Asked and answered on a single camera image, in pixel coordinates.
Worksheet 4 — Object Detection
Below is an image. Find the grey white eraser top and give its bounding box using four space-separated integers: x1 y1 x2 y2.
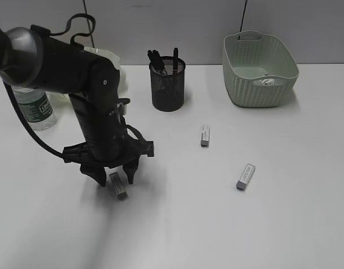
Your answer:
200 125 210 147

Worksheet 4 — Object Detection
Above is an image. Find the pale green wavy plate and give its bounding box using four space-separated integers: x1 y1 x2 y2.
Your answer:
47 47 128 109

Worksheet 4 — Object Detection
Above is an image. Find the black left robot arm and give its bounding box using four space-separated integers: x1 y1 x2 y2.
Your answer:
0 25 154 186

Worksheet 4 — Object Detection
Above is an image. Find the clear water bottle green label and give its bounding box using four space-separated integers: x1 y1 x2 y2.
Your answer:
12 87 57 131

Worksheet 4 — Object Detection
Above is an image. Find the black marker pen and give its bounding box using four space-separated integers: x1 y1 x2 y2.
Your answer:
152 50 168 76
147 50 160 72
173 47 178 75

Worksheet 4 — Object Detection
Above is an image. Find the waste paper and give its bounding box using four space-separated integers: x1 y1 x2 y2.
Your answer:
260 78 275 85

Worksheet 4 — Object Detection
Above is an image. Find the grey white eraser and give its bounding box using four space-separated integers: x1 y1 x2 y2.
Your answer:
109 172 128 200
236 164 255 191
200 125 210 147

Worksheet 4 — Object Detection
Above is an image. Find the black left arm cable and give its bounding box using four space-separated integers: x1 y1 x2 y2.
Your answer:
3 13 99 159

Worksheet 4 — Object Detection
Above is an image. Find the black wall cable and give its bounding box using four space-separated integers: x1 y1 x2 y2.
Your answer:
239 0 249 33
82 0 96 48

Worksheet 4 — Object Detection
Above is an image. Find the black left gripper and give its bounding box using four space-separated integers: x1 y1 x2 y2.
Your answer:
63 94 154 187

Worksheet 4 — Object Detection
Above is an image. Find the black wall cable left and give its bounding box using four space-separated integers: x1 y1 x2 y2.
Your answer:
82 0 96 48

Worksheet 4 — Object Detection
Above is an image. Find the pale green woven basket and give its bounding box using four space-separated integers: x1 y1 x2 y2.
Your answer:
222 30 299 108

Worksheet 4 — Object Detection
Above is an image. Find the black mesh pen holder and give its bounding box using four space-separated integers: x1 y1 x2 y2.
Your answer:
149 56 186 112

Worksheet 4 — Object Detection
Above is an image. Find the black wall cable right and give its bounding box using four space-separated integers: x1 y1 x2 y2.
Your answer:
239 0 249 33

